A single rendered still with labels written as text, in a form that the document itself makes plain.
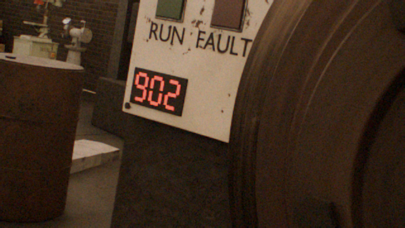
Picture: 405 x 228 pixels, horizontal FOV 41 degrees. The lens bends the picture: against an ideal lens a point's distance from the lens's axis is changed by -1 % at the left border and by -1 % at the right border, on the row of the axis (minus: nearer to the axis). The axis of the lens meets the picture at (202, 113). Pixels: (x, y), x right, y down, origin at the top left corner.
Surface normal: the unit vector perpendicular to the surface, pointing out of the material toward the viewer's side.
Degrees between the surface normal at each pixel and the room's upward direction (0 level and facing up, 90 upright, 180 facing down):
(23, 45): 90
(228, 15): 90
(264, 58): 90
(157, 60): 90
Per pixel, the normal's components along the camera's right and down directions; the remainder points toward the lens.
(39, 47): 0.80, 0.22
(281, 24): -0.57, 0.01
